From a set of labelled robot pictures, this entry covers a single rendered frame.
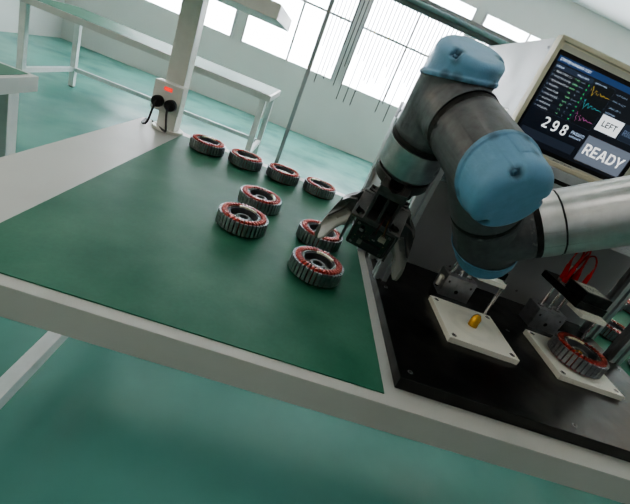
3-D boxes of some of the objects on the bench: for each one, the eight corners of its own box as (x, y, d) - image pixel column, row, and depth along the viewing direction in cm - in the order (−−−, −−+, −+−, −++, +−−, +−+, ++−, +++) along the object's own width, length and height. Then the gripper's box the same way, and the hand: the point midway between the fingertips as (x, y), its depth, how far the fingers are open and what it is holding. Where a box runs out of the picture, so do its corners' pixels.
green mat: (384, 394, 58) (384, 393, 58) (-62, 254, 49) (-62, 252, 49) (347, 199, 143) (347, 198, 143) (181, 135, 135) (181, 134, 135)
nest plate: (621, 401, 79) (625, 397, 79) (557, 379, 77) (561, 374, 77) (577, 352, 93) (580, 348, 92) (522, 332, 91) (525, 328, 90)
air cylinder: (553, 335, 96) (567, 318, 94) (527, 326, 95) (540, 308, 93) (543, 323, 101) (556, 306, 99) (518, 314, 100) (530, 296, 98)
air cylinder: (466, 304, 93) (478, 285, 91) (437, 294, 92) (449, 274, 90) (459, 293, 98) (471, 274, 96) (432, 283, 97) (443, 264, 94)
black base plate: (729, 494, 69) (739, 486, 68) (394, 387, 60) (401, 377, 59) (573, 330, 111) (578, 324, 111) (364, 254, 103) (368, 247, 102)
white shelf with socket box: (228, 182, 111) (281, 4, 93) (94, 133, 106) (123, -67, 88) (249, 157, 143) (292, 20, 125) (146, 117, 138) (176, -31, 119)
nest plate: (516, 365, 76) (520, 360, 76) (447, 341, 74) (450, 336, 73) (487, 320, 90) (490, 315, 89) (427, 298, 88) (430, 294, 87)
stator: (324, 296, 76) (332, 280, 74) (277, 267, 79) (283, 251, 77) (345, 279, 85) (352, 264, 84) (302, 253, 88) (308, 239, 87)
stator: (329, 259, 91) (335, 245, 90) (288, 237, 93) (293, 223, 92) (343, 246, 101) (349, 233, 100) (305, 226, 103) (310, 214, 102)
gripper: (322, 151, 48) (285, 253, 62) (471, 229, 46) (398, 315, 61) (346, 122, 54) (308, 222, 68) (479, 190, 52) (411, 278, 67)
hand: (356, 255), depth 66 cm, fingers open, 14 cm apart
